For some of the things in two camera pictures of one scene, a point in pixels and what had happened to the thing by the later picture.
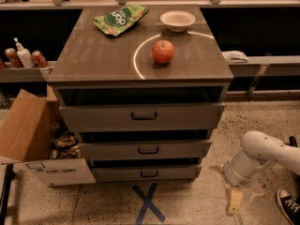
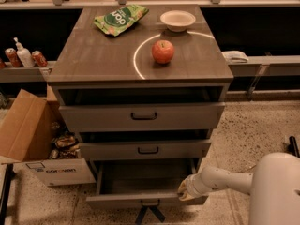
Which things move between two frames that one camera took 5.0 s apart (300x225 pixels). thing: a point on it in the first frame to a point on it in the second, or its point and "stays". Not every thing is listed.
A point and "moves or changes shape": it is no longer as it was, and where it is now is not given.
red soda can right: (38, 60) stays
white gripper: (230, 173) to (197, 184)
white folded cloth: (234, 56) stays
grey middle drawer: (143, 149) stays
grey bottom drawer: (100, 174) moves or changes shape
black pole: (292, 141) stays
